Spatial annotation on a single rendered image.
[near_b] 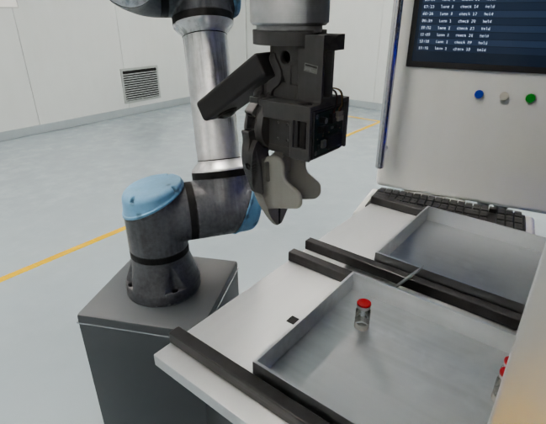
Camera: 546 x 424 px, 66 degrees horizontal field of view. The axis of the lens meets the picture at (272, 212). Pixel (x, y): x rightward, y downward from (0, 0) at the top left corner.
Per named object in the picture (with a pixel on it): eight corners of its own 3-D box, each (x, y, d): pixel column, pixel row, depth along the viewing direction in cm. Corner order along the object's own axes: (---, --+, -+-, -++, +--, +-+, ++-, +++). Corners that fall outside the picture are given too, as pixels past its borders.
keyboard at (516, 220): (524, 219, 114) (527, 210, 113) (525, 241, 103) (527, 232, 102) (377, 192, 131) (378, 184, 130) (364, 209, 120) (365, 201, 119)
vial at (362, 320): (371, 325, 64) (373, 303, 62) (364, 334, 62) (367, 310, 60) (357, 320, 65) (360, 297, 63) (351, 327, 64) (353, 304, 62)
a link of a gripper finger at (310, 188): (310, 235, 48) (313, 156, 44) (269, 219, 51) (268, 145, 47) (325, 225, 50) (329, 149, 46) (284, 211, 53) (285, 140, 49)
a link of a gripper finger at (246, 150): (253, 198, 45) (251, 115, 41) (242, 194, 46) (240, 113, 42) (280, 185, 48) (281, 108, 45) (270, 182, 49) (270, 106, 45)
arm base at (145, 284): (113, 301, 84) (103, 259, 80) (148, 262, 97) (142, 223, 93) (184, 311, 81) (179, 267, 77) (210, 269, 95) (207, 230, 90)
